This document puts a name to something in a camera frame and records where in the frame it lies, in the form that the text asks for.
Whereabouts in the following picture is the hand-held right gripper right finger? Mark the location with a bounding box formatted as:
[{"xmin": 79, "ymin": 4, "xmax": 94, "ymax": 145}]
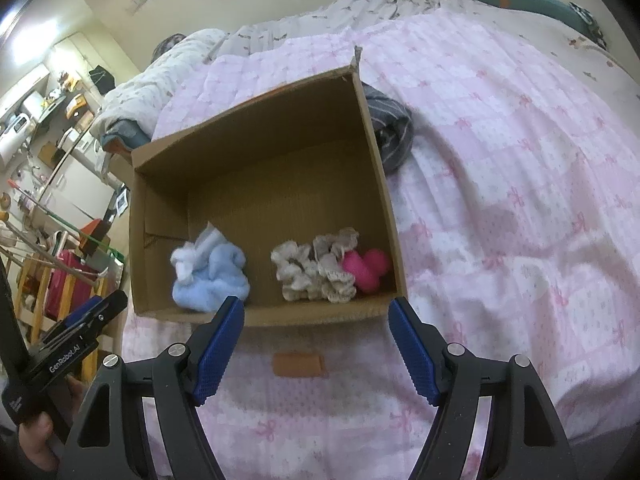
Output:
[{"xmin": 389, "ymin": 297, "xmax": 573, "ymax": 480}]

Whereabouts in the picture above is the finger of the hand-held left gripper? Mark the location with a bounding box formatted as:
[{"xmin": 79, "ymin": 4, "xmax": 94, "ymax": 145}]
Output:
[
  {"xmin": 60, "ymin": 296, "xmax": 103, "ymax": 335},
  {"xmin": 75, "ymin": 290, "xmax": 129, "ymax": 335}
]

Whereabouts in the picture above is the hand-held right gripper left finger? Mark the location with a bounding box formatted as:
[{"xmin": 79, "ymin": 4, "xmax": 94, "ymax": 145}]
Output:
[{"xmin": 57, "ymin": 296, "xmax": 246, "ymax": 480}]

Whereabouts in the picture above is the blue fluffy sock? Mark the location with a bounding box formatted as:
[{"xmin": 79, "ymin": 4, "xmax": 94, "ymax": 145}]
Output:
[{"xmin": 171, "ymin": 227, "xmax": 251, "ymax": 311}]

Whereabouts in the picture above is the orange brown soft pad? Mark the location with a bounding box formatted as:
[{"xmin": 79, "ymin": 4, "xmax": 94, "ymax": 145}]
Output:
[{"xmin": 272, "ymin": 352, "xmax": 326, "ymax": 378}]

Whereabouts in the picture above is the white sock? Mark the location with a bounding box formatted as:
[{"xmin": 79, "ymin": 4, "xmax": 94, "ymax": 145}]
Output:
[{"xmin": 170, "ymin": 242, "xmax": 201, "ymax": 283}]

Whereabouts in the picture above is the pink rubber duck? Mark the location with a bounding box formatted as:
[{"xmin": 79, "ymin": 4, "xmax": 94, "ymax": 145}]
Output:
[{"xmin": 341, "ymin": 249, "xmax": 392, "ymax": 295}]

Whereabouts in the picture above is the white crochet scrunchie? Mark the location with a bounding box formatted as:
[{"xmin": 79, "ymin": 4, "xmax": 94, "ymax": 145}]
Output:
[{"xmin": 270, "ymin": 241, "xmax": 323, "ymax": 303}]

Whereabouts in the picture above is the beige crochet scrunchie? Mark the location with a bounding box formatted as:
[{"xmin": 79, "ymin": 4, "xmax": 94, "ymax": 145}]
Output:
[{"xmin": 312, "ymin": 227, "xmax": 361, "ymax": 303}]

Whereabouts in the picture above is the brown cardboard box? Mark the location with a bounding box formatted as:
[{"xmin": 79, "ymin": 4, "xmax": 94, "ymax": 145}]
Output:
[{"xmin": 127, "ymin": 46, "xmax": 408, "ymax": 328}]

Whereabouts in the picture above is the person's left hand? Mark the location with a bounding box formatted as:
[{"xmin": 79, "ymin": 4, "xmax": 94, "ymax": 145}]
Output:
[{"xmin": 19, "ymin": 377, "xmax": 87, "ymax": 472}]

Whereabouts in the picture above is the red suitcase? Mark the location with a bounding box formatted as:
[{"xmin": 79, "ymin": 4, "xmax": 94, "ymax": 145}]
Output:
[{"xmin": 45, "ymin": 250, "xmax": 96, "ymax": 321}]

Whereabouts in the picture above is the white base cabinet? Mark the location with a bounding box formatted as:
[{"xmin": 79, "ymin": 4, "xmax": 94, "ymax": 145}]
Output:
[{"xmin": 50, "ymin": 157, "xmax": 116, "ymax": 223}]

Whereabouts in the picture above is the blue grey folded cloth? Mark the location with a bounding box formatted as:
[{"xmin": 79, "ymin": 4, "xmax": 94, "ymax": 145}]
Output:
[{"xmin": 100, "ymin": 120, "xmax": 151, "ymax": 153}]

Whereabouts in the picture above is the black hanging garment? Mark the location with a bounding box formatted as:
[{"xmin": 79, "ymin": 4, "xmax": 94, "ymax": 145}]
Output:
[{"xmin": 89, "ymin": 65, "xmax": 117, "ymax": 96}]

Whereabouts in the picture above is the grey striped cloth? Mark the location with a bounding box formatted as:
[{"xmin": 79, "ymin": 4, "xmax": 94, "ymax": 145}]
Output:
[{"xmin": 362, "ymin": 82, "xmax": 416, "ymax": 175}]

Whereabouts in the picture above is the white floral duvet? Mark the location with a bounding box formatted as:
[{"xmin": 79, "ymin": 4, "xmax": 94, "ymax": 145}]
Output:
[{"xmin": 92, "ymin": 0, "xmax": 640, "ymax": 101}]

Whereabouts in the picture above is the black and white patterned cloth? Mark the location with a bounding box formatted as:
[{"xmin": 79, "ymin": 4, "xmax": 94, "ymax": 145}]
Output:
[{"xmin": 570, "ymin": 2, "xmax": 606, "ymax": 51}]

